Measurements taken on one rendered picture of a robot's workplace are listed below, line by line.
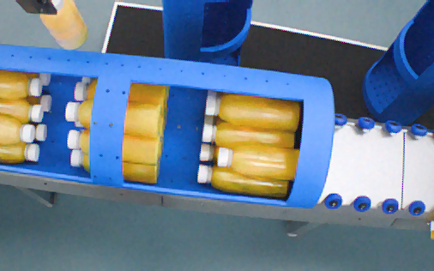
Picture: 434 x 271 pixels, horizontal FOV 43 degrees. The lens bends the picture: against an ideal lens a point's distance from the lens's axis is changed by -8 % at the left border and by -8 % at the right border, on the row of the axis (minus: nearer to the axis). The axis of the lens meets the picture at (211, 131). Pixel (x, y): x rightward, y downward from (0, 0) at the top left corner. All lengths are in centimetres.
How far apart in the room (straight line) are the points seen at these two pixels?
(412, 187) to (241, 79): 58
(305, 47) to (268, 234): 76
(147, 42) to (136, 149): 118
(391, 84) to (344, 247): 70
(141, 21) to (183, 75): 125
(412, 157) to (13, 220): 159
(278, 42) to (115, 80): 131
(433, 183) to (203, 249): 109
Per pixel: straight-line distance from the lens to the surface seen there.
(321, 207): 143
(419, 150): 154
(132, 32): 238
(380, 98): 240
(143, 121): 117
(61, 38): 111
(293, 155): 123
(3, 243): 243
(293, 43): 240
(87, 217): 235
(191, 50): 184
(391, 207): 144
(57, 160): 138
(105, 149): 114
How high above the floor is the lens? 231
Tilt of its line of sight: 75 degrees down
